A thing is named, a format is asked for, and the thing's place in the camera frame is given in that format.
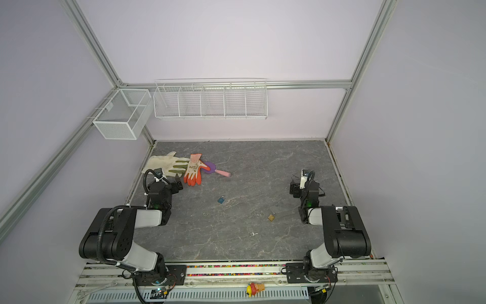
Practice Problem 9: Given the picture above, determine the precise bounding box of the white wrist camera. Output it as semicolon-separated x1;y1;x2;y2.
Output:
153;168;170;184
299;169;310;189

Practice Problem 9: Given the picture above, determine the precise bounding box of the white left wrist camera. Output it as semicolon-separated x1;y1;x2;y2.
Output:
153;168;170;184

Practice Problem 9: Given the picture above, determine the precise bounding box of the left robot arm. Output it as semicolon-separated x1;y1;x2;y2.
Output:
78;168;183;277

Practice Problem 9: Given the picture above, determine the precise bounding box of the red white work glove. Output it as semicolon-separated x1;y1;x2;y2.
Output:
184;153;210;186

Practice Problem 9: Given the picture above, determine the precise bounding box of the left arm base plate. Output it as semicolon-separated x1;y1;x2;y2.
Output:
134;264;187;286

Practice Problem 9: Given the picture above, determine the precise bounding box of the white mesh box basket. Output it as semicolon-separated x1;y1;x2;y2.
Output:
93;89;154;140

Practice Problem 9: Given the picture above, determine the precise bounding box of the white vented cable duct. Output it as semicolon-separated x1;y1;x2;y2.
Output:
81;286;310;303

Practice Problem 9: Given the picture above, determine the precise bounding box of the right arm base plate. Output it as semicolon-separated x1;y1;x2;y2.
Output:
281;262;338;284

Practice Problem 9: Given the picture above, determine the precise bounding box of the cream green work glove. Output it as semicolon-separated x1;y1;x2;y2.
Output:
142;151;190;177

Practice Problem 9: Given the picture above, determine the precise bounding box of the purple pink toy shovel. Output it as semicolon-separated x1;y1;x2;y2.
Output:
202;162;231;177

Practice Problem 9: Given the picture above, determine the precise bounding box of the white wire shelf basket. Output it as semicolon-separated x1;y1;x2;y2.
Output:
153;78;268;120

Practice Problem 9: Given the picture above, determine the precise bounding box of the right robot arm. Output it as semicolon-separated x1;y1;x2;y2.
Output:
289;169;372;273

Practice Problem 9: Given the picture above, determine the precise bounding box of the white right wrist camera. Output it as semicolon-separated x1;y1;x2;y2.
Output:
299;169;310;189

